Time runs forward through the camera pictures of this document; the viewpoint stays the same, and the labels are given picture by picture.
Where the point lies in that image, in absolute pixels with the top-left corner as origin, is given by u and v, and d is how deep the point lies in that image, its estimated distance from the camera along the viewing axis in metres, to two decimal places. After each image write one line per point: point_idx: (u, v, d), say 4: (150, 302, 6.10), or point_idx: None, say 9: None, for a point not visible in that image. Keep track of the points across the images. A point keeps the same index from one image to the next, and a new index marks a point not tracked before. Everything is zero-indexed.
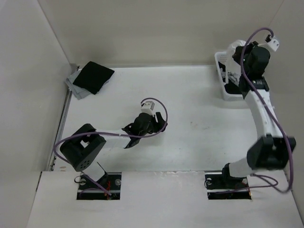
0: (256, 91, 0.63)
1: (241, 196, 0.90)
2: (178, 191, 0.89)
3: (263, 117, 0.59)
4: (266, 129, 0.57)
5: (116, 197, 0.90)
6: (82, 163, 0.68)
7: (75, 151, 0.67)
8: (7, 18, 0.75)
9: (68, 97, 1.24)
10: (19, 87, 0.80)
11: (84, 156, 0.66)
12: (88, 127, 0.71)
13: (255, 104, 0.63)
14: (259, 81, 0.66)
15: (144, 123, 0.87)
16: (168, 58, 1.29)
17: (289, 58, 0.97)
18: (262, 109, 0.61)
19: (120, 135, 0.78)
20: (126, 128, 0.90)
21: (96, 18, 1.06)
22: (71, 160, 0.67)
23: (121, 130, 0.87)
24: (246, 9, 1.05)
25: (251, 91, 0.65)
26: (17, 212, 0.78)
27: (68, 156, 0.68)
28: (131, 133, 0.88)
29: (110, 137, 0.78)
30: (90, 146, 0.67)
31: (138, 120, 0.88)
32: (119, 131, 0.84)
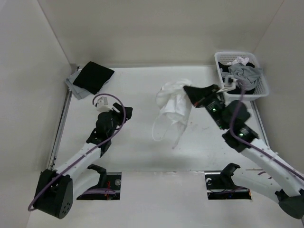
0: (254, 148, 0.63)
1: (240, 196, 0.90)
2: (177, 191, 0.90)
3: (281, 172, 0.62)
4: (294, 186, 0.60)
5: (116, 197, 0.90)
6: (62, 209, 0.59)
7: (48, 203, 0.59)
8: (7, 18, 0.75)
9: (68, 97, 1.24)
10: (19, 87, 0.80)
11: (59, 204, 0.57)
12: (48, 174, 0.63)
13: (262, 160, 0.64)
14: (244, 130, 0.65)
15: (107, 123, 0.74)
16: (168, 58, 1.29)
17: (289, 59, 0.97)
18: (266, 158, 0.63)
19: (86, 155, 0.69)
20: (92, 138, 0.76)
21: (96, 18, 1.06)
22: (50, 212, 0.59)
23: (85, 145, 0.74)
24: (246, 9, 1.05)
25: (249, 148, 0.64)
26: (17, 213, 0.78)
27: (45, 210, 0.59)
28: (101, 139, 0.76)
29: (76, 167, 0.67)
30: (59, 193, 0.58)
31: (100, 124, 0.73)
32: (83, 150, 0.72)
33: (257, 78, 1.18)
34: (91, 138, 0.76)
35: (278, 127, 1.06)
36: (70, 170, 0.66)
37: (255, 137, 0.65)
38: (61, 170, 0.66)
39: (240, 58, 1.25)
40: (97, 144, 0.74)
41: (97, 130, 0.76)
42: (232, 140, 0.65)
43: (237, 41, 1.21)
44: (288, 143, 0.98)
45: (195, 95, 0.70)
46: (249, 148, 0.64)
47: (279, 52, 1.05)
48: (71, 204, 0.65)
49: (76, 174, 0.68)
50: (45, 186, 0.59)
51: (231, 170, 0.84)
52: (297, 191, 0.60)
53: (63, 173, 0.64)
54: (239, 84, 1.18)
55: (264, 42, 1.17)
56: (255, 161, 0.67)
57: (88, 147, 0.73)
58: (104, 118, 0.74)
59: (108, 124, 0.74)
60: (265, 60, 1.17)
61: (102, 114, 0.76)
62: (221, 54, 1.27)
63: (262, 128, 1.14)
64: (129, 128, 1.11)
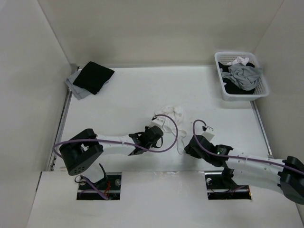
0: (231, 157, 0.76)
1: (241, 196, 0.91)
2: (177, 191, 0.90)
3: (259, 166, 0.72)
4: (273, 172, 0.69)
5: (116, 197, 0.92)
6: (77, 168, 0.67)
7: (72, 155, 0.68)
8: (7, 19, 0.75)
9: (68, 97, 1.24)
10: (19, 88, 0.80)
11: (79, 162, 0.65)
12: (89, 134, 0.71)
13: (240, 164, 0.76)
14: (222, 148, 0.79)
15: (155, 136, 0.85)
16: (168, 58, 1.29)
17: (289, 59, 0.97)
18: (249, 163, 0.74)
19: (123, 143, 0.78)
20: (134, 136, 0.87)
21: (96, 19, 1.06)
22: (67, 163, 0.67)
23: (127, 136, 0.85)
24: (246, 9, 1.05)
25: (227, 159, 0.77)
26: (17, 212, 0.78)
27: (66, 159, 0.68)
28: (139, 142, 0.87)
29: (110, 146, 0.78)
30: (85, 153, 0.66)
31: (152, 131, 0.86)
32: (123, 139, 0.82)
33: (256, 78, 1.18)
34: (134, 135, 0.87)
35: (278, 127, 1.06)
36: (104, 144, 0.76)
37: (230, 149, 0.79)
38: (99, 138, 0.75)
39: (240, 58, 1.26)
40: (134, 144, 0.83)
41: (143, 135, 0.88)
42: (215, 161, 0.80)
43: (237, 41, 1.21)
44: (288, 143, 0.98)
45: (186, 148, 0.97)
46: (227, 159, 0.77)
47: (279, 52, 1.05)
48: (82, 171, 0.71)
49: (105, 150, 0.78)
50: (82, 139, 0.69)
51: (230, 172, 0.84)
52: (277, 175, 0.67)
53: (99, 141, 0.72)
54: (239, 84, 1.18)
55: (264, 42, 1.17)
56: (243, 170, 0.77)
57: (126, 139, 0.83)
58: (158, 129, 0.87)
59: (154, 137, 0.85)
60: (265, 60, 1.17)
61: (157, 127, 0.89)
62: (221, 54, 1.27)
63: (262, 128, 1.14)
64: (129, 128, 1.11)
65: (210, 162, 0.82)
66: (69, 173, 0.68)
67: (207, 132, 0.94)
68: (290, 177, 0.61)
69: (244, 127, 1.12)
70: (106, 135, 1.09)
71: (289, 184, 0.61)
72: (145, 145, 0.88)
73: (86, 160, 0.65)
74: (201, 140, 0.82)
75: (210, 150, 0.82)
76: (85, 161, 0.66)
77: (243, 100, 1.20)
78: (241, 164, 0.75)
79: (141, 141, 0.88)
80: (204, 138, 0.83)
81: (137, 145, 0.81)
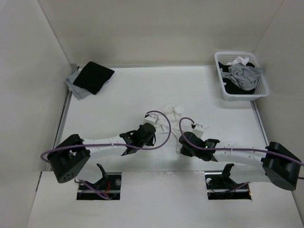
0: (218, 150, 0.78)
1: (241, 197, 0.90)
2: (177, 191, 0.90)
3: (243, 155, 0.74)
4: (256, 159, 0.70)
5: (116, 197, 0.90)
6: (66, 175, 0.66)
7: (60, 162, 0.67)
8: (7, 19, 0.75)
9: (68, 97, 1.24)
10: (19, 88, 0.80)
11: (66, 169, 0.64)
12: (75, 139, 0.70)
13: (227, 156, 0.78)
14: (211, 143, 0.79)
15: (147, 133, 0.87)
16: (168, 58, 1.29)
17: (289, 59, 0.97)
18: (234, 153, 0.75)
19: (112, 145, 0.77)
20: (126, 134, 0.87)
21: (96, 19, 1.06)
22: (55, 171, 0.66)
23: (118, 137, 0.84)
24: (246, 9, 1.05)
25: (214, 152, 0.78)
26: (17, 212, 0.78)
27: (54, 167, 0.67)
28: (131, 140, 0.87)
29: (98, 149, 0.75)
30: (72, 160, 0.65)
31: (144, 129, 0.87)
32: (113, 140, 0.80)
33: (256, 78, 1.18)
34: (126, 134, 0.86)
35: (278, 127, 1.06)
36: (91, 148, 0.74)
37: (217, 142, 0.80)
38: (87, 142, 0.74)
39: (240, 58, 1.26)
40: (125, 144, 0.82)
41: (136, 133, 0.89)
42: (204, 156, 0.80)
43: (237, 41, 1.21)
44: (288, 143, 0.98)
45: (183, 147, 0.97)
46: (214, 152, 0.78)
47: (279, 52, 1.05)
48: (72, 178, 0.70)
49: (94, 154, 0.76)
50: (68, 147, 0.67)
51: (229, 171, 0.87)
52: (260, 161, 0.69)
53: (86, 146, 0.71)
54: (239, 84, 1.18)
55: (264, 42, 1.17)
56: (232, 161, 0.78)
57: (117, 140, 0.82)
58: (150, 127, 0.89)
59: (147, 134, 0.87)
60: (265, 60, 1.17)
61: (150, 124, 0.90)
62: (221, 54, 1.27)
63: (261, 126, 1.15)
64: (129, 128, 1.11)
65: (200, 156, 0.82)
66: (59, 181, 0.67)
67: (196, 129, 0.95)
68: (272, 163, 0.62)
69: (244, 127, 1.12)
70: (106, 135, 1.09)
71: (273, 170, 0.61)
72: (137, 144, 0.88)
73: (73, 167, 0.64)
74: (189, 136, 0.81)
75: (199, 145, 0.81)
76: (72, 168, 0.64)
77: (243, 100, 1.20)
78: (227, 155, 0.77)
79: (134, 140, 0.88)
80: (192, 134, 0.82)
81: (128, 145, 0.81)
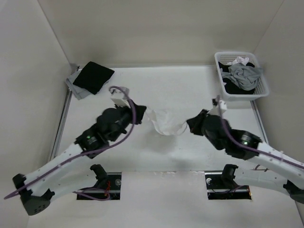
0: (262, 154, 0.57)
1: (242, 197, 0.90)
2: (177, 191, 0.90)
3: (295, 171, 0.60)
4: None
5: (116, 197, 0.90)
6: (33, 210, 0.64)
7: None
8: (7, 19, 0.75)
9: (68, 97, 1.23)
10: (19, 88, 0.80)
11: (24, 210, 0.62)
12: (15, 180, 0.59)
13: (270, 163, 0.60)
14: (244, 137, 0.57)
15: (109, 124, 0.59)
16: (168, 58, 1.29)
17: (289, 59, 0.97)
18: (282, 165, 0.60)
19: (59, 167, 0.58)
20: (85, 133, 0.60)
21: (96, 18, 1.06)
22: None
23: (71, 146, 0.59)
24: (246, 9, 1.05)
25: (258, 156, 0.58)
26: (17, 213, 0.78)
27: None
28: (94, 140, 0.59)
29: (44, 180, 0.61)
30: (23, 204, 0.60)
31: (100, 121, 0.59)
32: (60, 158, 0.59)
33: (256, 78, 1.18)
34: (87, 132, 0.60)
35: (278, 127, 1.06)
36: (37, 183, 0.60)
37: (259, 142, 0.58)
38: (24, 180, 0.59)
39: (240, 58, 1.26)
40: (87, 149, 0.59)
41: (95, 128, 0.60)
42: (238, 152, 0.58)
43: (237, 41, 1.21)
44: (288, 143, 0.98)
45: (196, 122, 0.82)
46: (258, 156, 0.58)
47: (279, 52, 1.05)
48: (53, 194, 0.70)
49: (47, 183, 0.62)
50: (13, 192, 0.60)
51: (230, 173, 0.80)
52: None
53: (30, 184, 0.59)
54: (239, 84, 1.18)
55: (264, 42, 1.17)
56: (264, 165, 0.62)
57: (69, 154, 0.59)
58: (109, 119, 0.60)
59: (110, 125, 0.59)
60: (265, 60, 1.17)
61: (112, 114, 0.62)
62: (221, 54, 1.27)
63: (261, 126, 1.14)
64: None
65: (231, 153, 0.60)
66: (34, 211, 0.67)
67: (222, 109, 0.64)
68: None
69: (244, 127, 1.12)
70: None
71: None
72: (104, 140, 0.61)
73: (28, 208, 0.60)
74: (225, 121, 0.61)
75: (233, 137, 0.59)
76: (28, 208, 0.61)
77: (243, 100, 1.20)
78: (270, 163, 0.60)
79: (98, 138, 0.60)
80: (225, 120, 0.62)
81: (86, 153, 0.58)
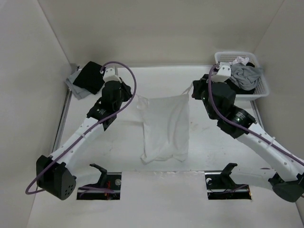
0: (252, 134, 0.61)
1: (241, 197, 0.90)
2: (177, 191, 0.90)
3: (280, 158, 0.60)
4: (291, 171, 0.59)
5: (116, 197, 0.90)
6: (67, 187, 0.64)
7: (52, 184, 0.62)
8: (7, 19, 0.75)
9: (68, 97, 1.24)
10: (19, 88, 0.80)
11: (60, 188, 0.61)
12: (42, 162, 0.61)
13: (259, 146, 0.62)
14: (240, 114, 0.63)
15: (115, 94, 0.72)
16: (168, 58, 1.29)
17: (289, 58, 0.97)
18: (264, 144, 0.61)
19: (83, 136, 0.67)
20: (95, 108, 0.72)
21: (96, 18, 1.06)
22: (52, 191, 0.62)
23: (86, 119, 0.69)
24: (246, 9, 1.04)
25: (247, 134, 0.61)
26: (17, 213, 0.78)
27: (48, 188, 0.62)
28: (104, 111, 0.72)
29: (72, 153, 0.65)
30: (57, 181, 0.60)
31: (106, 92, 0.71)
32: (81, 129, 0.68)
33: (256, 78, 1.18)
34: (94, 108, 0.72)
35: (279, 126, 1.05)
36: (65, 156, 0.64)
37: (252, 122, 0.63)
38: (48, 161, 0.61)
39: (240, 58, 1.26)
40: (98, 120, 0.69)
41: (102, 100, 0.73)
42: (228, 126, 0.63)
43: (237, 41, 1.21)
44: (288, 143, 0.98)
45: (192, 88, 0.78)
46: (247, 134, 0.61)
47: (279, 51, 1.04)
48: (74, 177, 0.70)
49: (71, 160, 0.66)
50: (42, 173, 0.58)
51: (229, 170, 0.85)
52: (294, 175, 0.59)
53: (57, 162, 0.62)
54: (239, 84, 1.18)
55: (264, 42, 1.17)
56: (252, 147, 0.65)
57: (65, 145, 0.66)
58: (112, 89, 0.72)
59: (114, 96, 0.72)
60: (265, 60, 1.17)
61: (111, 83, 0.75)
62: (221, 54, 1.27)
63: (260, 119, 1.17)
64: (129, 128, 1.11)
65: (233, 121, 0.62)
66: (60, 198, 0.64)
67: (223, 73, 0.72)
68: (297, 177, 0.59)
69: None
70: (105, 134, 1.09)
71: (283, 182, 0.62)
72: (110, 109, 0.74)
73: (67, 178, 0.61)
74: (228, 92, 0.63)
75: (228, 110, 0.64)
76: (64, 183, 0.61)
77: (243, 100, 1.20)
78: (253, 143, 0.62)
79: (106, 108, 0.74)
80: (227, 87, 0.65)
81: (102, 120, 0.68)
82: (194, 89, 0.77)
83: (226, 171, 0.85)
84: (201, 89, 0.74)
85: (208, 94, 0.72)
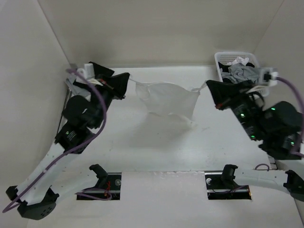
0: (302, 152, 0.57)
1: (241, 196, 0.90)
2: (177, 191, 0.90)
3: None
4: None
5: (116, 197, 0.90)
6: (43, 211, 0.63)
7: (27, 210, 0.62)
8: (7, 19, 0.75)
9: (68, 97, 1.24)
10: (19, 88, 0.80)
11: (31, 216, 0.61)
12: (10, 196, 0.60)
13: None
14: (268, 115, 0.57)
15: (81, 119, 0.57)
16: (168, 58, 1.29)
17: (289, 58, 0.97)
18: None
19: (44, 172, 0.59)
20: (62, 129, 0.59)
21: (95, 18, 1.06)
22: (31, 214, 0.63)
23: (52, 146, 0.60)
24: (246, 9, 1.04)
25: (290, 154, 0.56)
26: (17, 213, 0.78)
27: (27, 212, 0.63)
28: (73, 135, 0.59)
29: (35, 189, 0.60)
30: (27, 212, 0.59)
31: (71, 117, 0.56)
32: (45, 161, 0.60)
33: (257, 78, 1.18)
34: (63, 129, 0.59)
35: None
36: (29, 193, 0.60)
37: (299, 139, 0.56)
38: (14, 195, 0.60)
39: (240, 58, 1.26)
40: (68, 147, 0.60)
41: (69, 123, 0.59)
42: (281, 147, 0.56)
43: (236, 41, 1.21)
44: None
45: (220, 95, 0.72)
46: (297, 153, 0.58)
47: (279, 51, 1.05)
48: (58, 195, 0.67)
49: (41, 191, 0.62)
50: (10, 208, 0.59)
51: (230, 174, 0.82)
52: None
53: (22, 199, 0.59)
54: None
55: (264, 42, 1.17)
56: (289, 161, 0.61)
57: (28, 178, 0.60)
58: (74, 114, 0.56)
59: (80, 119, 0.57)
60: (265, 60, 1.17)
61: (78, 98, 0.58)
62: (221, 54, 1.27)
63: None
64: (129, 128, 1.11)
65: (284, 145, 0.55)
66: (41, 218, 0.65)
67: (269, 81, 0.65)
68: None
69: None
70: (105, 134, 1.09)
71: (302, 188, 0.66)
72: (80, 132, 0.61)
73: (37, 208, 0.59)
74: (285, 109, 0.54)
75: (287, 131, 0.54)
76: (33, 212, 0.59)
77: None
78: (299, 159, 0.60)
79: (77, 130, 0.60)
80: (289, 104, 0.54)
81: (67, 152, 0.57)
82: (223, 99, 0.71)
83: (226, 174, 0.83)
84: (238, 101, 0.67)
85: (244, 109, 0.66)
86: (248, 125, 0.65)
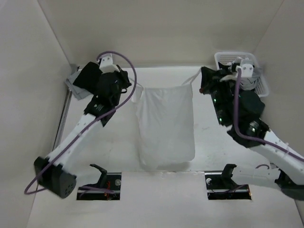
0: (270, 145, 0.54)
1: (241, 197, 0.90)
2: (177, 191, 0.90)
3: (295, 165, 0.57)
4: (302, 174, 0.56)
5: (116, 197, 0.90)
6: (67, 187, 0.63)
7: (50, 186, 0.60)
8: (7, 19, 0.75)
9: (68, 97, 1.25)
10: (19, 88, 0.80)
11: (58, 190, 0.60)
12: (41, 163, 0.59)
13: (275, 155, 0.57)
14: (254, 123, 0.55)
15: (111, 87, 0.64)
16: (168, 58, 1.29)
17: (289, 58, 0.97)
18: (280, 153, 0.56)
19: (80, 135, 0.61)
20: (90, 104, 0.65)
21: (95, 18, 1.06)
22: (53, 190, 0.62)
23: (83, 116, 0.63)
24: (246, 9, 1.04)
25: (263, 146, 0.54)
26: (17, 213, 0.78)
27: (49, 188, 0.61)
28: (101, 107, 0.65)
29: (70, 153, 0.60)
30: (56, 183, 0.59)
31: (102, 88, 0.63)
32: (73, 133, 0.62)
33: (256, 79, 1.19)
34: (91, 103, 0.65)
35: (278, 126, 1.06)
36: (63, 158, 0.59)
37: (267, 130, 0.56)
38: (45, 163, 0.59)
39: None
40: (96, 116, 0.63)
41: (99, 96, 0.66)
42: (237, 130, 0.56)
43: (237, 41, 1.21)
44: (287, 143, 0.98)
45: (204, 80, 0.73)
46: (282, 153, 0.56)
47: (279, 51, 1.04)
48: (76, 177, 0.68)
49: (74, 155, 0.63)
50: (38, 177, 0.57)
51: (230, 173, 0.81)
52: None
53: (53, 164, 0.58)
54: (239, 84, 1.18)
55: (263, 42, 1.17)
56: (264, 154, 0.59)
57: (60, 146, 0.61)
58: (107, 82, 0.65)
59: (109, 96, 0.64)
60: (265, 60, 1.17)
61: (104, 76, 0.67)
62: (221, 54, 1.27)
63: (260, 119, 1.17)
64: (129, 128, 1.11)
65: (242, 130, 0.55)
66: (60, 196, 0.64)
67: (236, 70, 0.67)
68: None
69: None
70: (105, 134, 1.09)
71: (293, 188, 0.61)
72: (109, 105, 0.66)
73: (64, 180, 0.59)
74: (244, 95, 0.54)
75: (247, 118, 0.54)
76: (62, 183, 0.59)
77: None
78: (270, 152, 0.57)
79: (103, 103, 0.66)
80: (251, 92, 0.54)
81: (100, 117, 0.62)
82: (205, 83, 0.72)
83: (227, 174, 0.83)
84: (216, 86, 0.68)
85: (220, 95, 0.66)
86: (218, 109, 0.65)
